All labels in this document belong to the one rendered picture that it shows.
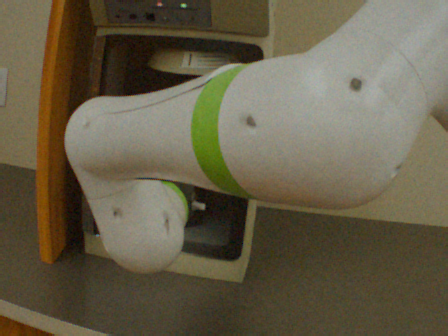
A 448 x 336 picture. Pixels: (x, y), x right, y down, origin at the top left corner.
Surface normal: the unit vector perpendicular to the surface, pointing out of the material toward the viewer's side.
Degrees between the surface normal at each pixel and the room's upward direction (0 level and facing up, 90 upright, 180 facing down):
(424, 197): 90
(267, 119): 80
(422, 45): 56
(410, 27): 45
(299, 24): 90
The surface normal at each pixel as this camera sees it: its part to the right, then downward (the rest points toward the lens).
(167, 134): -0.89, 0.07
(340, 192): -0.11, 0.77
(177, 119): -0.87, -0.17
